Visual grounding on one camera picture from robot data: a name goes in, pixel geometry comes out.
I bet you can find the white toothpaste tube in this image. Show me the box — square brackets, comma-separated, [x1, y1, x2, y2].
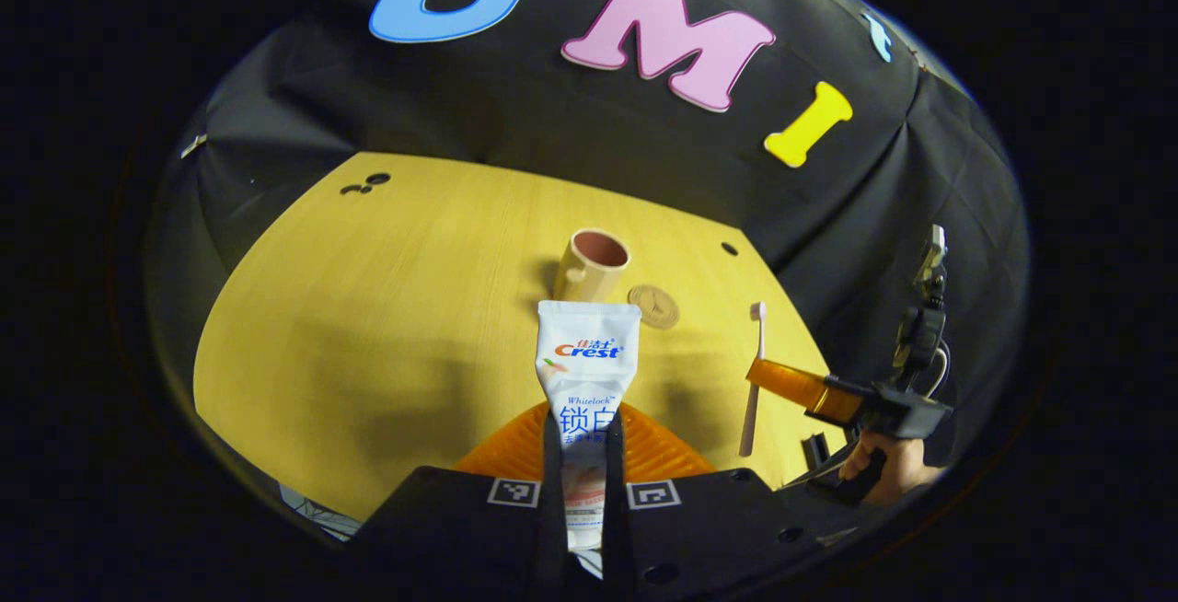
[536, 300, 642, 580]

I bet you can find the black backdrop cloth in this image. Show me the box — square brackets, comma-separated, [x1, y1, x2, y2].
[147, 0, 1030, 492]

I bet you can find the round brown coaster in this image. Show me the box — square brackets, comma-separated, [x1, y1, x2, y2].
[628, 284, 680, 330]

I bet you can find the beige cup with pink inside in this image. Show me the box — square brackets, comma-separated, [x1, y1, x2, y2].
[552, 228, 632, 304]

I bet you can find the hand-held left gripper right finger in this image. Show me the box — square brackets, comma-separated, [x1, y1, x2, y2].
[603, 402, 829, 602]

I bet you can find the wooden desktop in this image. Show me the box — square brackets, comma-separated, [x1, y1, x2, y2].
[193, 153, 848, 548]

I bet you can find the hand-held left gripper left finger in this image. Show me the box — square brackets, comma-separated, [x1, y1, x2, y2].
[354, 399, 564, 602]

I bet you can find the pale pink toothbrush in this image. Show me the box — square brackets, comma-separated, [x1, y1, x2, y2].
[739, 301, 768, 457]

